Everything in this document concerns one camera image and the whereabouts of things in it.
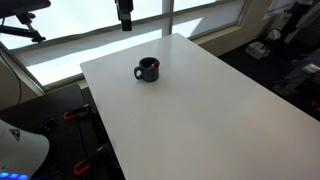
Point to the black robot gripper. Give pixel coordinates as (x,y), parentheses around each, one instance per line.
(124,9)

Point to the orange white marker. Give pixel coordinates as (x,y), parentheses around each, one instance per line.
(154,65)

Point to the dark teal enamel mug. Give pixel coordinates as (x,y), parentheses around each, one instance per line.
(144,72)

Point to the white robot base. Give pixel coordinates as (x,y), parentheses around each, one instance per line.
(21,152)

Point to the orange black clamp far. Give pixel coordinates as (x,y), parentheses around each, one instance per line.
(74,113)

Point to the orange black clamp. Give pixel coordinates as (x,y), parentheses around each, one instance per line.
(74,113)
(94,158)

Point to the white device on floor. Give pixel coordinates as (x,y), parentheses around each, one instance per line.
(257,50)

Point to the black perforated mounting board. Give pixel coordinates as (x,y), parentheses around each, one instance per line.
(70,141)

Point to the orange black clamp near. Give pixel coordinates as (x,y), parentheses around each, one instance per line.
(94,158)

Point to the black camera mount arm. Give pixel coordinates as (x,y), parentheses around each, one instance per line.
(23,11)

